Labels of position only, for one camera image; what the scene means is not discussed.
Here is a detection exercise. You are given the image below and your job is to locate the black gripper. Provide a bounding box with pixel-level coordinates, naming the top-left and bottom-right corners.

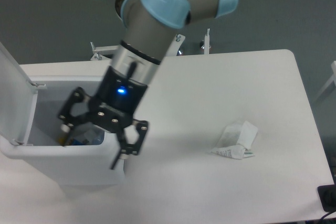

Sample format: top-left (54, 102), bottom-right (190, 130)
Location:
top-left (57, 65), bottom-right (150, 170)

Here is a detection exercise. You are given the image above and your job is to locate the white paper wrapper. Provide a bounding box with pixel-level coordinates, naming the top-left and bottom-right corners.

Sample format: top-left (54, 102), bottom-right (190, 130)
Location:
top-left (211, 121), bottom-right (258, 160)

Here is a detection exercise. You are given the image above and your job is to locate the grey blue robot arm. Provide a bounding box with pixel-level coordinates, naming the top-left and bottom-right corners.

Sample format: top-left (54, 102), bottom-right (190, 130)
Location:
top-left (58, 0), bottom-right (239, 168)

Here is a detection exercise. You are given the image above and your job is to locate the white package in can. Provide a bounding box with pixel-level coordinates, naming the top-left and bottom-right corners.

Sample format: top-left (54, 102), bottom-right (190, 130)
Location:
top-left (77, 130), bottom-right (104, 145)

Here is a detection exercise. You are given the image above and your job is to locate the yellow blue trash in can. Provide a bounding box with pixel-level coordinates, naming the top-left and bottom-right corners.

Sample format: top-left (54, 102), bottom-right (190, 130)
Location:
top-left (57, 135), bottom-right (89, 146)

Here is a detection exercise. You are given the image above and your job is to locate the white trash can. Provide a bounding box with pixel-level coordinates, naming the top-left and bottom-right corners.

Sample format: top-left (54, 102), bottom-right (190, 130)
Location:
top-left (0, 76), bottom-right (127, 186)

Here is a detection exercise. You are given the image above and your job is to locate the white trash can lid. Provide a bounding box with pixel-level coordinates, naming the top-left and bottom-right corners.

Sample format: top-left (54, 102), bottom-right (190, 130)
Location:
top-left (1, 45), bottom-right (47, 146)

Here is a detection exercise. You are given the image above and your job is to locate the black device at table edge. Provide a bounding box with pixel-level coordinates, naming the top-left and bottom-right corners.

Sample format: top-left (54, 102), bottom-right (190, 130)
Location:
top-left (317, 185), bottom-right (335, 212)

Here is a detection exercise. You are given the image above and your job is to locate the white furniture leg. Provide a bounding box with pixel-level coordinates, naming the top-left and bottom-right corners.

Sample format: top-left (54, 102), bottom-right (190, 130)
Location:
top-left (313, 61), bottom-right (335, 103)

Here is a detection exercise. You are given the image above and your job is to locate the white metal base frame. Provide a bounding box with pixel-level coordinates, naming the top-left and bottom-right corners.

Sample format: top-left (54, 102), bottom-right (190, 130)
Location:
top-left (90, 28), bottom-right (212, 61)

